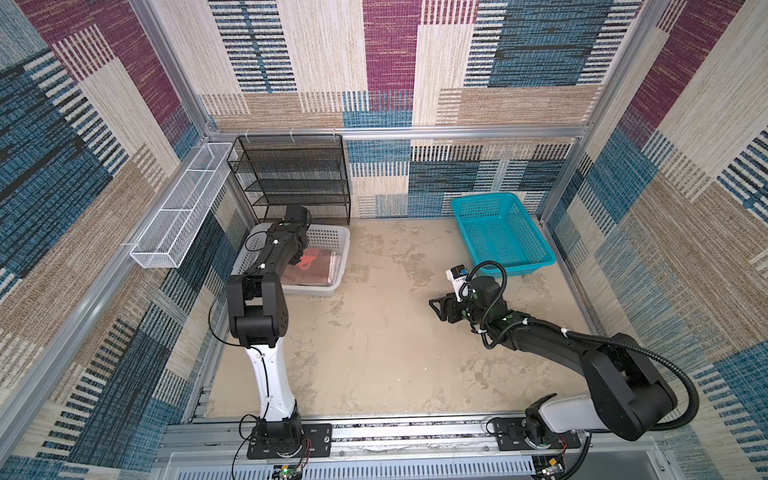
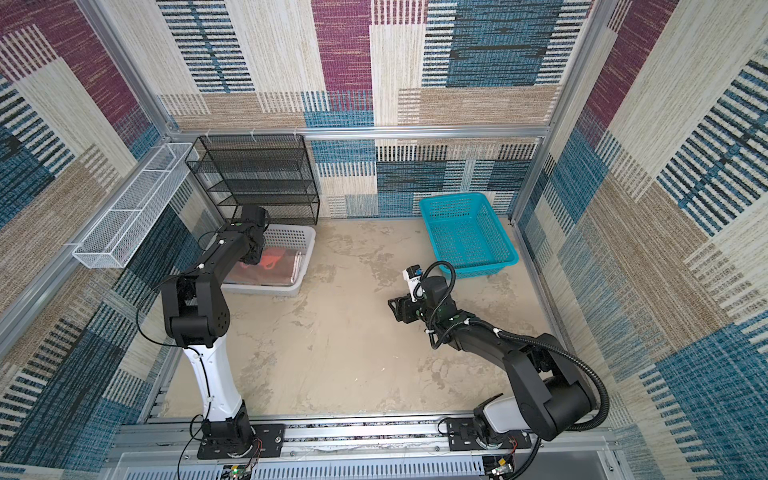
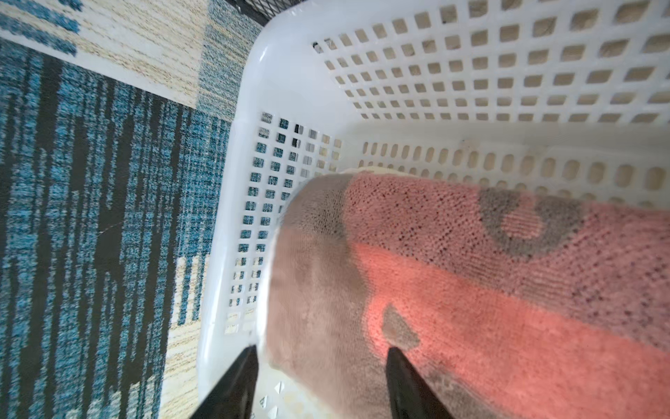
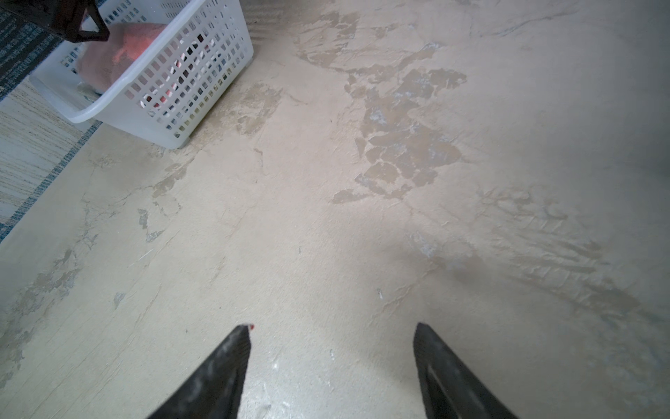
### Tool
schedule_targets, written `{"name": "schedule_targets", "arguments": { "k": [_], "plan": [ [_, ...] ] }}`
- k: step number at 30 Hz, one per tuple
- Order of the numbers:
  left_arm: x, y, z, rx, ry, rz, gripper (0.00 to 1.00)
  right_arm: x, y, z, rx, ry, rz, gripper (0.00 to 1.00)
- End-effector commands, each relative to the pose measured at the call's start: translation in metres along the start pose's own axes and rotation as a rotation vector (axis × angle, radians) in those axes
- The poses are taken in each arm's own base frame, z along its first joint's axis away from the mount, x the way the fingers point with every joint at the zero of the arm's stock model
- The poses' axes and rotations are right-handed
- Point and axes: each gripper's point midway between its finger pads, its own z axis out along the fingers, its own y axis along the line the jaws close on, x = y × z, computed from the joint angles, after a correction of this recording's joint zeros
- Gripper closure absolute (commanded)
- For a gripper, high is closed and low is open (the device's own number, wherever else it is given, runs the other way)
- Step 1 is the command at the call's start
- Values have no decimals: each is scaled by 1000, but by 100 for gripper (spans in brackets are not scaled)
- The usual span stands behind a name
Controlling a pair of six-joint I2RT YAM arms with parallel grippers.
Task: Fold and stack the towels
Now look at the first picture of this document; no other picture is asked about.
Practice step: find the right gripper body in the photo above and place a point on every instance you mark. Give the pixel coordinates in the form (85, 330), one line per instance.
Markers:
(457, 311)

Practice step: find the pink red towel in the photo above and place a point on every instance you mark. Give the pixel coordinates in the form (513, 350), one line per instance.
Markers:
(317, 267)

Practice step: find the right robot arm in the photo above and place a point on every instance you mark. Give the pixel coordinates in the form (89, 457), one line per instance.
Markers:
(625, 395)

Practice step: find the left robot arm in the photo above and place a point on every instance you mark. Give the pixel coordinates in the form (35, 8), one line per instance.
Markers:
(259, 320)

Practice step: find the teal plastic basket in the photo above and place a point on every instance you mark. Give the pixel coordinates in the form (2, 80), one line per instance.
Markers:
(497, 227)

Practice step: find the white plastic basket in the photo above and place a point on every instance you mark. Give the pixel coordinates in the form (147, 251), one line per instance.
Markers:
(336, 238)

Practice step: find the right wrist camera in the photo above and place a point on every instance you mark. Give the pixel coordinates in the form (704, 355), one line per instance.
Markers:
(457, 275)

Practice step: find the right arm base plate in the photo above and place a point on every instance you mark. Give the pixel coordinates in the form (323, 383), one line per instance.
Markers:
(519, 434)

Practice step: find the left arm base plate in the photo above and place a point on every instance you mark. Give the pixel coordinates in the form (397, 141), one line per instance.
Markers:
(273, 440)

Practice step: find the black wire shelf rack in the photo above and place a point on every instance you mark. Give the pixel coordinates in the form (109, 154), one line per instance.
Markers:
(277, 171)

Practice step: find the aluminium front rail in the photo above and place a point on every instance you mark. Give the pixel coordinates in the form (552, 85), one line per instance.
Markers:
(368, 437)

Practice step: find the white wire wall basket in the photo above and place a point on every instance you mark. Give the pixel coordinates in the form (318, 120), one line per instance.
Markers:
(166, 241)

